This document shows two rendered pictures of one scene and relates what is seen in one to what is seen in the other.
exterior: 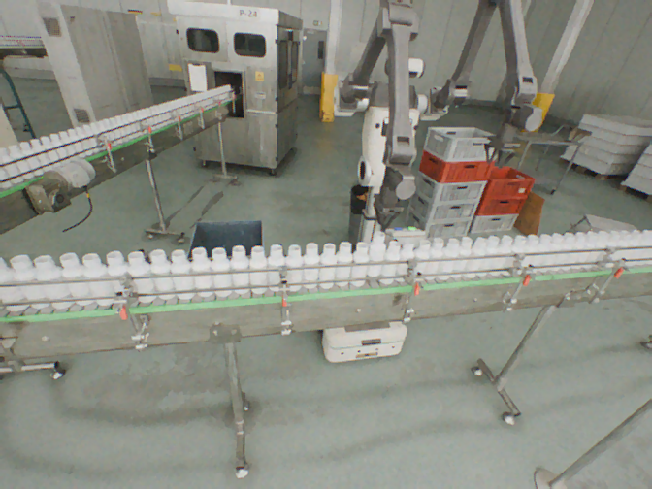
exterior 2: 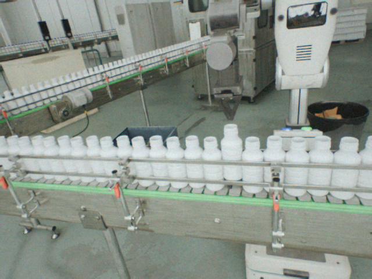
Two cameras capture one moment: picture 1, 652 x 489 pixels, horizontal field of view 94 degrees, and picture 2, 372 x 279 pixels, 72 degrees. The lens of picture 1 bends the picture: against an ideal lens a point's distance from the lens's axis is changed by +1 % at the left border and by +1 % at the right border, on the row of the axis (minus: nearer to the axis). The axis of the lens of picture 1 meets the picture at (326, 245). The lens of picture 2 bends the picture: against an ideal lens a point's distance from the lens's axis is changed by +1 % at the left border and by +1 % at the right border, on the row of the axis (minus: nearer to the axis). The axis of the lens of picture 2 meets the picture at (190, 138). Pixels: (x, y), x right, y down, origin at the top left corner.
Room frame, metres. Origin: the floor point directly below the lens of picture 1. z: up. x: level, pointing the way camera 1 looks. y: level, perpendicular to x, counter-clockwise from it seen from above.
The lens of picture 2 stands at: (0.30, -0.44, 1.49)
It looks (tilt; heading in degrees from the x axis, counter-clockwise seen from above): 26 degrees down; 33
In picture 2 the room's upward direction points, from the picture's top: 8 degrees counter-clockwise
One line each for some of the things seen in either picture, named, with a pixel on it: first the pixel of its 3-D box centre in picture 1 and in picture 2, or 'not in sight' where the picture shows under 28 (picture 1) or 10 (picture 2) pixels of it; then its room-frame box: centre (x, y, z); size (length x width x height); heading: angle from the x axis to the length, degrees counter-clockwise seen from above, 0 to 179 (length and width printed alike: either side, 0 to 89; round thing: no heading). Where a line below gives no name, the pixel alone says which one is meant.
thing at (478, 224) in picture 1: (483, 215); not in sight; (3.47, -1.89, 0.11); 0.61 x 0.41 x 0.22; 108
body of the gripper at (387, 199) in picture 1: (389, 195); (228, 74); (0.90, -0.18, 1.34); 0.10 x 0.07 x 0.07; 15
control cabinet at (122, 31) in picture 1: (122, 71); (160, 39); (6.54, 4.25, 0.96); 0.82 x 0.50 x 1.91; 177
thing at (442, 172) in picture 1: (455, 165); not in sight; (3.20, -1.25, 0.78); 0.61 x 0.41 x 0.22; 111
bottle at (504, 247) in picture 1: (499, 255); not in sight; (1.03, -0.68, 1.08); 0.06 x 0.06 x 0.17
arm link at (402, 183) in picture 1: (402, 171); (224, 36); (0.86, -0.19, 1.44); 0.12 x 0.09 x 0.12; 14
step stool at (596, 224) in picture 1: (599, 237); not in sight; (3.02, -2.96, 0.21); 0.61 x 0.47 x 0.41; 158
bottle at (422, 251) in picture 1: (419, 260); (296, 166); (0.94, -0.35, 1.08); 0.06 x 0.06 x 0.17
